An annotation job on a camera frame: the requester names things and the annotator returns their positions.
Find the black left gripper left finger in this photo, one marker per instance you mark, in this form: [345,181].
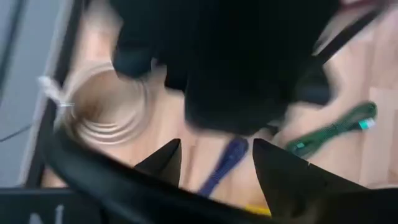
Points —
[168,165]

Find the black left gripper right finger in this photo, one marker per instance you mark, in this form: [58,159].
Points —
[286,180]

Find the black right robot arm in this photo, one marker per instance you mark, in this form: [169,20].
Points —
[233,31]

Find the yellow plastic basket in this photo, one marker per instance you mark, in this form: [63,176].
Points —
[258,210]

